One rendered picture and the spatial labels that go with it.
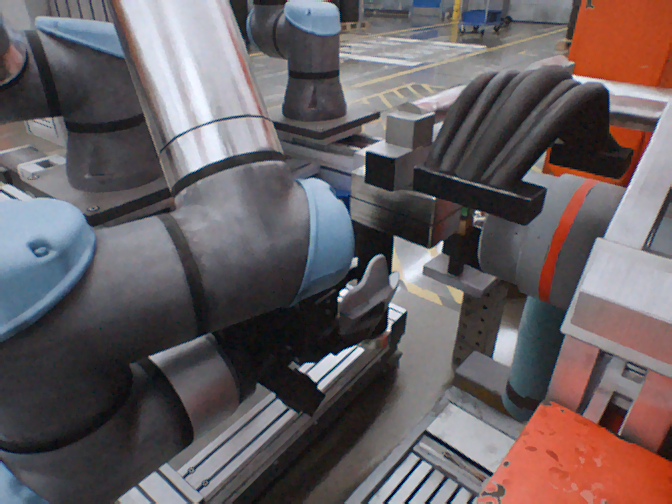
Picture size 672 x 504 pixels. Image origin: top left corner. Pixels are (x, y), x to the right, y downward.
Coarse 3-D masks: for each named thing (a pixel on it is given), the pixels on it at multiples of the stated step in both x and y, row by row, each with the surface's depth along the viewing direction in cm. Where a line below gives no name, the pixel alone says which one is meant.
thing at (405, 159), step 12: (384, 144) 39; (432, 144) 40; (372, 156) 38; (384, 156) 37; (396, 156) 37; (408, 156) 38; (420, 156) 40; (372, 168) 39; (384, 168) 38; (396, 168) 37; (408, 168) 39; (372, 180) 39; (384, 180) 38; (396, 180) 38; (408, 180) 39
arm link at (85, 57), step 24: (48, 24) 62; (72, 24) 62; (96, 24) 64; (48, 48) 62; (72, 48) 63; (96, 48) 64; (120, 48) 66; (48, 72) 62; (72, 72) 64; (96, 72) 65; (120, 72) 67; (48, 96) 63; (72, 96) 65; (96, 96) 66; (120, 96) 68; (72, 120) 68; (96, 120) 68
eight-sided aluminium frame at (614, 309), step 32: (640, 160) 26; (640, 192) 25; (640, 224) 24; (608, 256) 25; (640, 256) 24; (576, 288) 26; (608, 288) 24; (640, 288) 23; (576, 320) 26; (608, 320) 24; (640, 320) 23; (576, 352) 26; (608, 352) 25; (640, 352) 24; (576, 384) 27; (608, 384) 65; (640, 384) 64; (640, 416) 25
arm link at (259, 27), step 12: (264, 0) 105; (276, 0) 104; (288, 0) 105; (252, 12) 112; (264, 12) 106; (276, 12) 105; (252, 24) 111; (264, 24) 107; (252, 36) 112; (264, 36) 108; (264, 48) 111
